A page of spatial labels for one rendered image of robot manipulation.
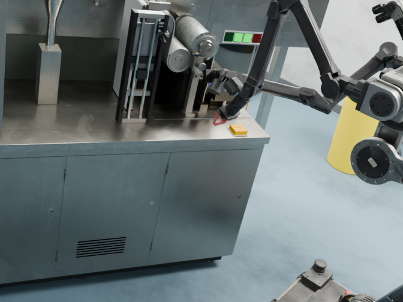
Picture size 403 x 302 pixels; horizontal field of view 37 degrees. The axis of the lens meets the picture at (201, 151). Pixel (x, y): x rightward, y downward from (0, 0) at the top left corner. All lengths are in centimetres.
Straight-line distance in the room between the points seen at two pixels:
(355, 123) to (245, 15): 163
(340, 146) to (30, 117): 272
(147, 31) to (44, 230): 104
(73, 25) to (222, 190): 112
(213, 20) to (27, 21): 98
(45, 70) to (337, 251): 216
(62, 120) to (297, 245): 179
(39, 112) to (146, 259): 97
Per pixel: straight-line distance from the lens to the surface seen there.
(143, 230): 306
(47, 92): 287
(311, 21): 234
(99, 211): 290
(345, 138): 474
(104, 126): 277
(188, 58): 293
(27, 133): 265
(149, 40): 270
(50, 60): 281
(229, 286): 340
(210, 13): 327
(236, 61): 525
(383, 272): 395
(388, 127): 255
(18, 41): 304
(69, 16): 303
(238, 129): 293
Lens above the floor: 223
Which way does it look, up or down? 29 degrees down
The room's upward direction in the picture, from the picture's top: 13 degrees clockwise
